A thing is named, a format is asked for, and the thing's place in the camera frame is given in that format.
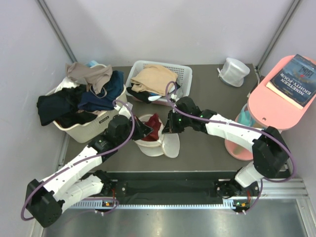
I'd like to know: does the dark red bra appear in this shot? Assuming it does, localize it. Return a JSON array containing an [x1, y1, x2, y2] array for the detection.
[[142, 113, 161, 142]]

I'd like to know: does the dark blue paperback book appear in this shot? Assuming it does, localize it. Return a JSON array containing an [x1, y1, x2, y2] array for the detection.
[[266, 54, 316, 110]]

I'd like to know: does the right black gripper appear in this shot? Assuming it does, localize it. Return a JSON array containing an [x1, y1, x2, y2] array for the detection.
[[162, 110, 192, 134]]

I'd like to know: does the black garment pile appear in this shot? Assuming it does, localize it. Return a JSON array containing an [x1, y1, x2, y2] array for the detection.
[[37, 85, 97, 128]]

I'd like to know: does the teal item under table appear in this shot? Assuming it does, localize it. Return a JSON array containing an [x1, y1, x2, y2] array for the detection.
[[237, 104, 255, 126]]

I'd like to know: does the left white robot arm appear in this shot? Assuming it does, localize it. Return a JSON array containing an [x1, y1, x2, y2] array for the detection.
[[22, 107, 153, 228]]

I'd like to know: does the pink two-tier side table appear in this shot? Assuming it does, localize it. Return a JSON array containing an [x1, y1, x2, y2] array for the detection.
[[224, 55, 316, 161]]

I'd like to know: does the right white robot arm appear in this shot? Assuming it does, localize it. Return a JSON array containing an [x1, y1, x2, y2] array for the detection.
[[163, 94, 290, 197]]

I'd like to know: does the black white sock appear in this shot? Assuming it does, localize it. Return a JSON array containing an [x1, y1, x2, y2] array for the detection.
[[130, 83, 182, 103]]

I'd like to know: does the beige folded garment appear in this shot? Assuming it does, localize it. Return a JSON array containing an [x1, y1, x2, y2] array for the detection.
[[130, 64, 178, 96]]

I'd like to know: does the white perforated plastic basket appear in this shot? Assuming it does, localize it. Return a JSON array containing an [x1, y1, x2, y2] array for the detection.
[[125, 60, 193, 106]]

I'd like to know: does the grey garment in basket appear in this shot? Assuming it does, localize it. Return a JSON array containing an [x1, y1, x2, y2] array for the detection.
[[171, 88, 184, 99]]

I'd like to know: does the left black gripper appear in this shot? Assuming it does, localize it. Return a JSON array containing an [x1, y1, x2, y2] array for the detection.
[[117, 115, 153, 145]]

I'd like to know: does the cream laundry hamper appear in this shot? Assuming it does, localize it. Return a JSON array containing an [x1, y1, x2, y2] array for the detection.
[[52, 77, 127, 143]]

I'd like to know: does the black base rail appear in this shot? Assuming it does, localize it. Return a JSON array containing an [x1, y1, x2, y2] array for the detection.
[[105, 171, 259, 205]]

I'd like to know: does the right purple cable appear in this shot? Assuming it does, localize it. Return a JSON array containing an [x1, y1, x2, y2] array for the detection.
[[164, 81, 298, 214]]

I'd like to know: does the taupe garment on hamper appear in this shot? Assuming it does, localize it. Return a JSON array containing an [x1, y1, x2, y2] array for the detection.
[[66, 62, 113, 95]]

